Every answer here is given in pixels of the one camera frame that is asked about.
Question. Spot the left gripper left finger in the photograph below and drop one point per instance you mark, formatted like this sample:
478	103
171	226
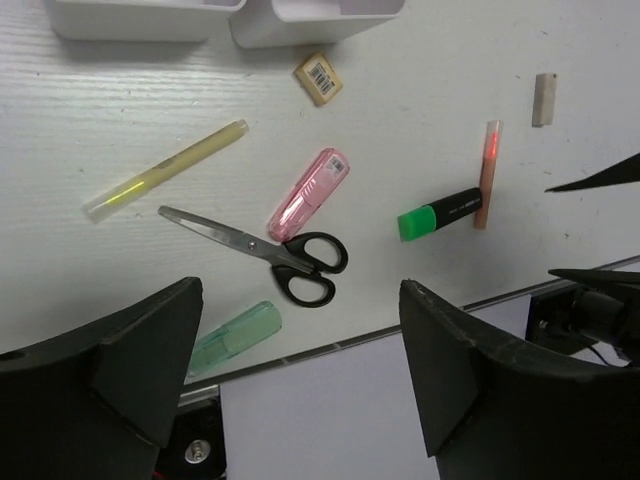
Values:
99	401

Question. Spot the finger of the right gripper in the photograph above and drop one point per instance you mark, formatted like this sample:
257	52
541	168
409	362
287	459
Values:
623	172

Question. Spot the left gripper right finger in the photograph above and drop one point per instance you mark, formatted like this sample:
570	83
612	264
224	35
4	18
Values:
494	406

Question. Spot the orange slim highlighter pen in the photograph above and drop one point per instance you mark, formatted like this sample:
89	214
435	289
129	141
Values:
489	161

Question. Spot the green black highlighter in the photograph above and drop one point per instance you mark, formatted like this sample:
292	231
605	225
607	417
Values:
438	214

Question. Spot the yellow slim highlighter pen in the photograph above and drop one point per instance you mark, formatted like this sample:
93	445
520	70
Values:
131	190

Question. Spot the white eraser stick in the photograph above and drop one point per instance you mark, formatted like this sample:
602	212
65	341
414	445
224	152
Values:
544	99

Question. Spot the green correction tape case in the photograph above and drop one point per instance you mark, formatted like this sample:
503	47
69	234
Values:
234	337

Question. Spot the pink correction tape case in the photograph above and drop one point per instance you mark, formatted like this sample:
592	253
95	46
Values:
309	193

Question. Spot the small tan eraser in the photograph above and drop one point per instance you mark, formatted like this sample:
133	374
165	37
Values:
319	79

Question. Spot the left white organizer tray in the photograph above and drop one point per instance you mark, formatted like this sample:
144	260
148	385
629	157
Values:
140	21

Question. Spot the white organizer tray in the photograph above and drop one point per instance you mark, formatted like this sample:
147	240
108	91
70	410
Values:
270	24
140	21

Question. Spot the right white organizer tray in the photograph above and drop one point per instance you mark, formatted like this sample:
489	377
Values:
270	24

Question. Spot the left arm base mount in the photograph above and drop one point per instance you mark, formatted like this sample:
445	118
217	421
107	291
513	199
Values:
196	448

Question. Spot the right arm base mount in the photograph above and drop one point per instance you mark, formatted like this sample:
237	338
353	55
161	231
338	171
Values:
598	306

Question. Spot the black handled scissors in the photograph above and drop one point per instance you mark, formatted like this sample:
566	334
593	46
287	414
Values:
289	260

